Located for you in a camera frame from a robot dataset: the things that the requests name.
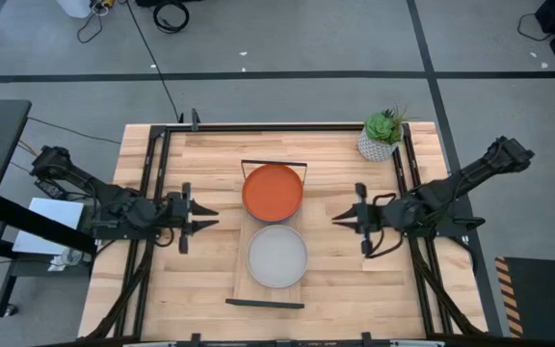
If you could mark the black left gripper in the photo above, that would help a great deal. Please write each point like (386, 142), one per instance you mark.
(184, 219)

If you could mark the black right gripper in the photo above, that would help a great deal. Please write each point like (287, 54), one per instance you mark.
(364, 219)

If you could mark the orange plate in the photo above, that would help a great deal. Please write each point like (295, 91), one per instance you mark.
(272, 193)

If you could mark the grey plate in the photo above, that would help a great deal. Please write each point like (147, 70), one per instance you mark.
(277, 256)

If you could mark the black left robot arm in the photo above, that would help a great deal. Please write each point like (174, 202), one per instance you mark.
(128, 209)

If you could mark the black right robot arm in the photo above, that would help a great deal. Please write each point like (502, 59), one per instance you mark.
(470, 168)

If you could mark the white patterned plant pot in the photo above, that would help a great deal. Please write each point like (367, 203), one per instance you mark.
(371, 147)

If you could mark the green succulent plant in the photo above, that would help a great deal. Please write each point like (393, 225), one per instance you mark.
(382, 126)

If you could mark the wooden dish rack board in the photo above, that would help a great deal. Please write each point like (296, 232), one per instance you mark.
(268, 294)

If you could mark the crumpled clear plastic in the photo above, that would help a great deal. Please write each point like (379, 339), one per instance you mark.
(65, 259)

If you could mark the white paper sheet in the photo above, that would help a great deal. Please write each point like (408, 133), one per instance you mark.
(56, 212)

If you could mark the black yellow striped mat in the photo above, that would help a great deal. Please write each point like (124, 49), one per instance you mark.
(547, 299)

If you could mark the white container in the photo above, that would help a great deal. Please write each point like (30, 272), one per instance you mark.
(72, 7)

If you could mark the black metal table frame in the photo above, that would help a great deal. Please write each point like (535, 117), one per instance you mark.
(154, 154)

